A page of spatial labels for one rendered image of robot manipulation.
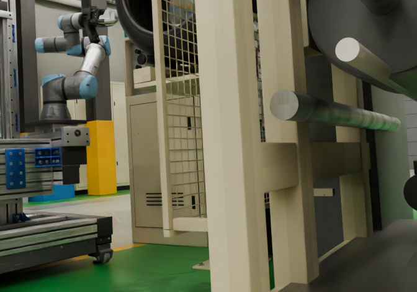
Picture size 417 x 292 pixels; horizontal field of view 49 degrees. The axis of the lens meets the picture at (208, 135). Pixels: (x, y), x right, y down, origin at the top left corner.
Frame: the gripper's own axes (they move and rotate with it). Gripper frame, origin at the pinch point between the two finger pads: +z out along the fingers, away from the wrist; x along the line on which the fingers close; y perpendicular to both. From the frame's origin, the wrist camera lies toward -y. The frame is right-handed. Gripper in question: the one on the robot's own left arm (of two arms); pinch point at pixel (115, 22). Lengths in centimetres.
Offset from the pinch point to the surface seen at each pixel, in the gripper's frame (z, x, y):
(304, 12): 82, 19, 2
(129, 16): 20.2, -12.6, -2.0
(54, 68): -681, 520, 64
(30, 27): -655, 434, 134
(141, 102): -34, 61, -33
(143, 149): -31, 61, -61
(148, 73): 30.8, -11.3, -25.1
